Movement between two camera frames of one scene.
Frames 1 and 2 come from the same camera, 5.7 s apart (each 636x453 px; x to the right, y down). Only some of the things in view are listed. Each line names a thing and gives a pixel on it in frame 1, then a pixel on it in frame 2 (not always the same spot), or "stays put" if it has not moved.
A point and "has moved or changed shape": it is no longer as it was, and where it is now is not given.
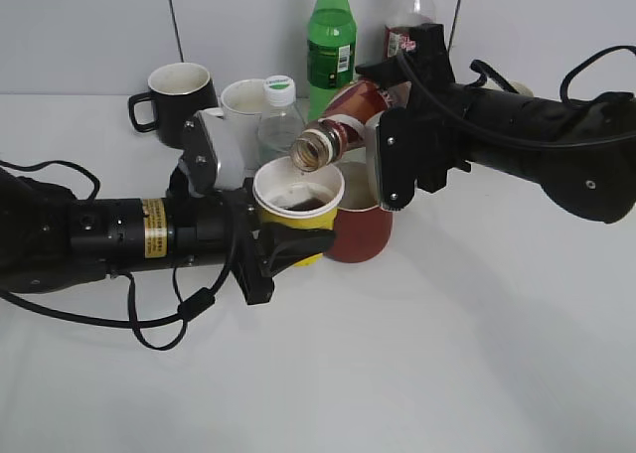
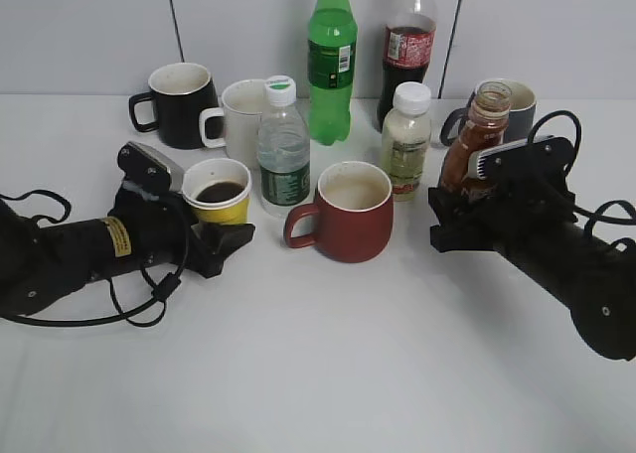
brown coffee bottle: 341,126 has moved or changed shape
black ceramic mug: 179,91 stays put
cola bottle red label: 419,11 stays put
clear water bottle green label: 280,120 stays put
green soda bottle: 331,44 stays put
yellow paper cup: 286,195 has moved or changed shape
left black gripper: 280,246 -> 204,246
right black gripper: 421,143 -> 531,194
